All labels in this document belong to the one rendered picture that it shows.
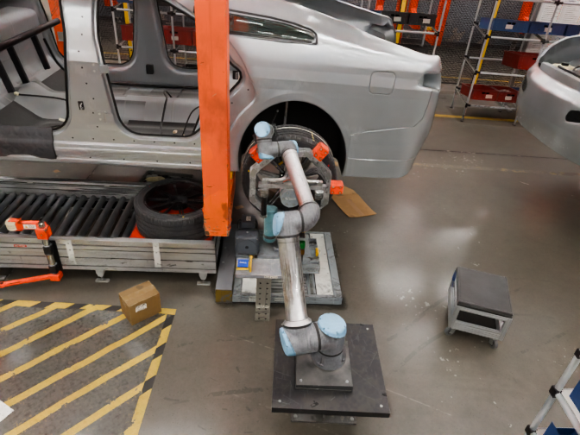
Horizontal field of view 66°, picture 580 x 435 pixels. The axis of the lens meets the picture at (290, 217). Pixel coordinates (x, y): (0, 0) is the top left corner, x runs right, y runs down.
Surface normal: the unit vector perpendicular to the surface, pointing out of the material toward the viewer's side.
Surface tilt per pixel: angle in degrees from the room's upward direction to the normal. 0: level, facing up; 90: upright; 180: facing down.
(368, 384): 0
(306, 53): 80
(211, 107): 90
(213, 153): 90
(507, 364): 0
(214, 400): 0
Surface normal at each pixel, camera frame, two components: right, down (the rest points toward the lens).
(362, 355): 0.07, -0.84
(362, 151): 0.04, 0.55
